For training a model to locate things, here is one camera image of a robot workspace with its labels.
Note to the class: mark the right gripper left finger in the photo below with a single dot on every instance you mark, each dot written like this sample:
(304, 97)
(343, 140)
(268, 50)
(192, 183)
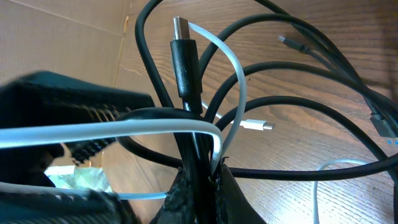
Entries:
(178, 206)

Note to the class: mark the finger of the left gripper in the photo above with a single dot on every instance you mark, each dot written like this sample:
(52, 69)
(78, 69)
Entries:
(45, 98)

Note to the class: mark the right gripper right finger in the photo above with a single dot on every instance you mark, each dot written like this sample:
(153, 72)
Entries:
(232, 206)

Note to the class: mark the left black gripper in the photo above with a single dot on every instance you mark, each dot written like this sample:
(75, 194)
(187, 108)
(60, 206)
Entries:
(25, 166)

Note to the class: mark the cardboard box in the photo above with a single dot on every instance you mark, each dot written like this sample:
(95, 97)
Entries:
(79, 39)

